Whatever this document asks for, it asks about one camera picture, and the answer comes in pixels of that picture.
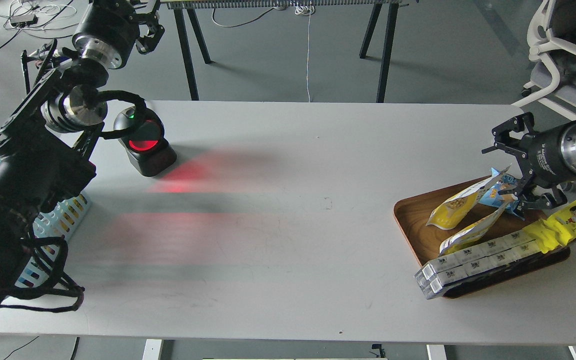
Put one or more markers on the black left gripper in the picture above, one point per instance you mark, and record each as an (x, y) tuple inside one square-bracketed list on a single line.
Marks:
[(109, 30)]

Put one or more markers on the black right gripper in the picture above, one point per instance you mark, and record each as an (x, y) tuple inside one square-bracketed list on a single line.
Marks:
[(541, 161)]

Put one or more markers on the yellow white snack pouch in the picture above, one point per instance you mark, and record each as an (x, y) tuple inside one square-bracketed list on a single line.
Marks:
[(450, 212)]

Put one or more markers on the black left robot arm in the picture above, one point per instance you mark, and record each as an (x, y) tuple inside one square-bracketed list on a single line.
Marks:
[(47, 142)]

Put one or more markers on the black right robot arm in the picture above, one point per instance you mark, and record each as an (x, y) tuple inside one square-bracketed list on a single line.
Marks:
[(546, 159)]

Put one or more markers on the blue snack bag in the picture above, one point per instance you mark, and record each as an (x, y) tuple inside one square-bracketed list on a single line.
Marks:
[(493, 198)]

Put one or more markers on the long yellow snack pack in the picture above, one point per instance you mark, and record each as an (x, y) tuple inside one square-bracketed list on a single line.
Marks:
[(488, 262)]

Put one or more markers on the light blue plastic basket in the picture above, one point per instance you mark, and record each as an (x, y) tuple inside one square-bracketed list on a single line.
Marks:
[(62, 222)]

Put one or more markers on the black barcode scanner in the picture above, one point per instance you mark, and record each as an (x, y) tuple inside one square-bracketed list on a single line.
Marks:
[(147, 149)]

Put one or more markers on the brown wooden tray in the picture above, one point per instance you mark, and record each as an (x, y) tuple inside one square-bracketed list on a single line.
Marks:
[(425, 241)]

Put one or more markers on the white office chair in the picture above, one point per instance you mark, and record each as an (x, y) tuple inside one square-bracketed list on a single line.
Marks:
[(551, 38)]

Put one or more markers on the black trestle table frame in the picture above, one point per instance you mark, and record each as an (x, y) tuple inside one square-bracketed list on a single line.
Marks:
[(179, 7)]

